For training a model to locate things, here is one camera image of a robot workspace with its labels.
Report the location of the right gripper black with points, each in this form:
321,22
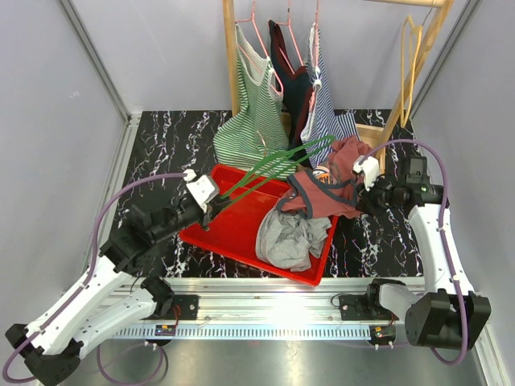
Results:
366,203

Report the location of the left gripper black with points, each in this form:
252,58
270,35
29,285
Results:
212,210

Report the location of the red tank top grey trim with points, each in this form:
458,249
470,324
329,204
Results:
329,189

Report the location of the green plastic hanger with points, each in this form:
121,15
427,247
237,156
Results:
272,163

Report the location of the yellow plastic hanger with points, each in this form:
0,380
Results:
411,39

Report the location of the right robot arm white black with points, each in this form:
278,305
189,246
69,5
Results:
449,315

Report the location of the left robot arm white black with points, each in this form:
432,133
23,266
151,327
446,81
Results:
54,345

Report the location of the green white striped tank top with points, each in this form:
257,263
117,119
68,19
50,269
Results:
256,130

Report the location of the blue white striped tank top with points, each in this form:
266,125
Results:
324,121

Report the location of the navy maroon tank top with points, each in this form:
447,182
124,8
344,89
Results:
297,87

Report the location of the red plastic tray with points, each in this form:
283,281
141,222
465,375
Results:
233,232

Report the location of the wooden clothes rack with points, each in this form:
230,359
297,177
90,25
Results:
373,135

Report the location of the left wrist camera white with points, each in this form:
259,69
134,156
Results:
202,188

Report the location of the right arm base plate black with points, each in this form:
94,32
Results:
357,307

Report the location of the aluminium frame rail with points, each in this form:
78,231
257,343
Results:
265,308

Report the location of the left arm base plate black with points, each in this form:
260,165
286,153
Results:
186,306

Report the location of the pink wire hanger middle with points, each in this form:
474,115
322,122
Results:
288,24

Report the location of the pink wire hanger right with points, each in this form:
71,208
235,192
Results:
314,58

